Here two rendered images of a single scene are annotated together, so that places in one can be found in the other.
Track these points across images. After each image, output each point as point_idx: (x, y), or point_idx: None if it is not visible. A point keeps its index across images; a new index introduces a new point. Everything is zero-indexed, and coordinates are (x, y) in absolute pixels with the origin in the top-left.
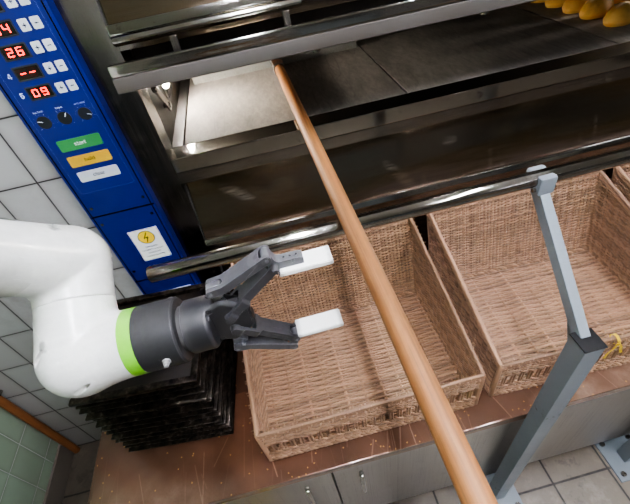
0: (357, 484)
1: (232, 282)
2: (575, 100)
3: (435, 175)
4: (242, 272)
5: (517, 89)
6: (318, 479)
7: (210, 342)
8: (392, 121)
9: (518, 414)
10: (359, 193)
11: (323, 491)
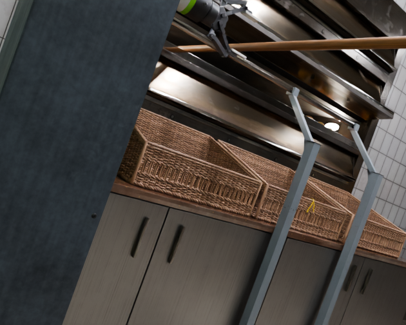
0: (167, 254)
1: (233, 0)
2: (283, 126)
3: (227, 120)
4: (238, 0)
5: (267, 100)
6: (156, 215)
7: (218, 12)
8: (221, 77)
9: (271, 225)
10: (194, 104)
11: (145, 244)
